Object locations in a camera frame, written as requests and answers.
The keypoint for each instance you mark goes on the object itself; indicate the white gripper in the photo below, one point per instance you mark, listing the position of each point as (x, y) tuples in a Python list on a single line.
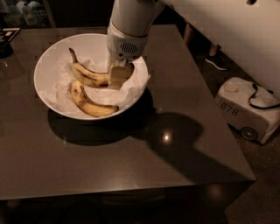
[(124, 45)]

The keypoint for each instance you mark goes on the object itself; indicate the ripe banana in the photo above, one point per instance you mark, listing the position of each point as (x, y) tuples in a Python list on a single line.
[(85, 104), (87, 77)]

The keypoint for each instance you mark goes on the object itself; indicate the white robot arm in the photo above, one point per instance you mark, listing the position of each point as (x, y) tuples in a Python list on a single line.
[(248, 31)]

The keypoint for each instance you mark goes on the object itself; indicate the white robot base with wheel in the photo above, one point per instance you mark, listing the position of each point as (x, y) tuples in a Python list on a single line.
[(249, 108)]

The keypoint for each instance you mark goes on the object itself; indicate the white bowl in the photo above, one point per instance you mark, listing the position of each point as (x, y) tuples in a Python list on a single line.
[(91, 51)]

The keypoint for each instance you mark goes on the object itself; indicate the white paper liner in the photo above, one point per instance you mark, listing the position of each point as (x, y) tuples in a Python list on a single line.
[(58, 76)]

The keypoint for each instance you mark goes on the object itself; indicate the person's legs in black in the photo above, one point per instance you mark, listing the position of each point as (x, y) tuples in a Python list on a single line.
[(212, 57)]

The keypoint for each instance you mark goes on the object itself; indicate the shelf with bottles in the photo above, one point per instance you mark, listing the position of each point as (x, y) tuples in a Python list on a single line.
[(26, 14)]

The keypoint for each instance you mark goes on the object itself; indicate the black object on table corner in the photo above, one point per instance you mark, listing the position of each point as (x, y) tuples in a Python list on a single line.
[(6, 36)]

